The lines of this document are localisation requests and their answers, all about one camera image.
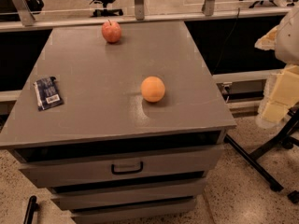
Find black stand legs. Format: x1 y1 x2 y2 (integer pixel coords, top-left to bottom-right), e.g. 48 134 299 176
224 105 299 204

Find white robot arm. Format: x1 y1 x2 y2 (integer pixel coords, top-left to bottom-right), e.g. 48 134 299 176
254 7 299 127

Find black drawer handle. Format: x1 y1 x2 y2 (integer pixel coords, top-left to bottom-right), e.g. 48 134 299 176
111 161 144 175

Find orange fruit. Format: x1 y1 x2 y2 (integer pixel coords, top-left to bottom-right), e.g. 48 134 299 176
141 77 165 103

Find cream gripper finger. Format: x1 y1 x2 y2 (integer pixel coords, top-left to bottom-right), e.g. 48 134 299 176
261 64 299 123
254 26 278 50

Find black handle bottom left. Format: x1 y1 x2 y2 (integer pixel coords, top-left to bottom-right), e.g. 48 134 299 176
23 195 38 224

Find blue snack packet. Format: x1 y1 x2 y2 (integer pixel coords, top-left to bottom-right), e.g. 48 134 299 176
33 77 64 111

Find red apple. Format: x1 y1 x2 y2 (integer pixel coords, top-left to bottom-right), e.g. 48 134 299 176
101 21 121 43

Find black hanging cable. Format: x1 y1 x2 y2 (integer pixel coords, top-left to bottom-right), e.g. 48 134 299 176
212 7 241 76

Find grey drawer cabinet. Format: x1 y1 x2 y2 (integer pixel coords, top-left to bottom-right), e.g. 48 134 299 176
0 21 235 224

